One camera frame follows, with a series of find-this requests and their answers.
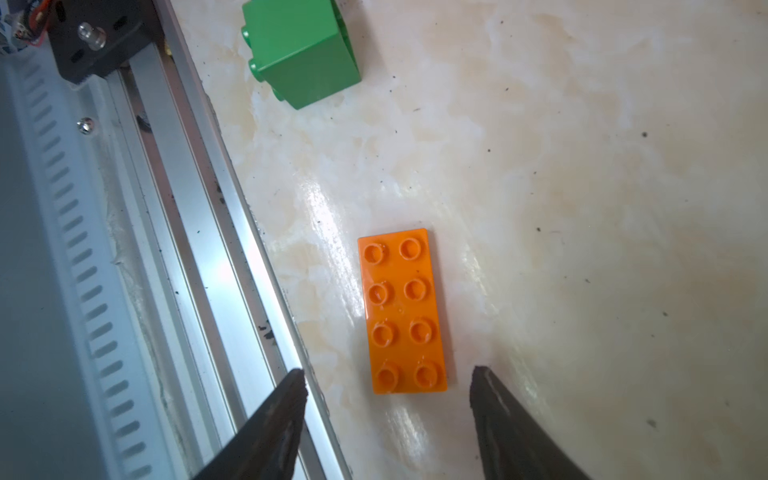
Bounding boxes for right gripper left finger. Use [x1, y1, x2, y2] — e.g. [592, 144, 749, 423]
[195, 369, 308, 480]

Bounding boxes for front aluminium rail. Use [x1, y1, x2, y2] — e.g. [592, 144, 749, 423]
[1, 1, 351, 479]

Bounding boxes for orange lego plate bottom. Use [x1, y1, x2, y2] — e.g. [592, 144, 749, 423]
[358, 228, 447, 395]

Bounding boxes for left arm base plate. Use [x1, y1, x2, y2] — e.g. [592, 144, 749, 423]
[48, 0, 162, 84]

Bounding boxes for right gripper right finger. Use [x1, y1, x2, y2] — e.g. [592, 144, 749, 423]
[469, 366, 587, 479]

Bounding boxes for green lego brick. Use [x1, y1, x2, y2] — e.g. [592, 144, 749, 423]
[241, 0, 361, 110]

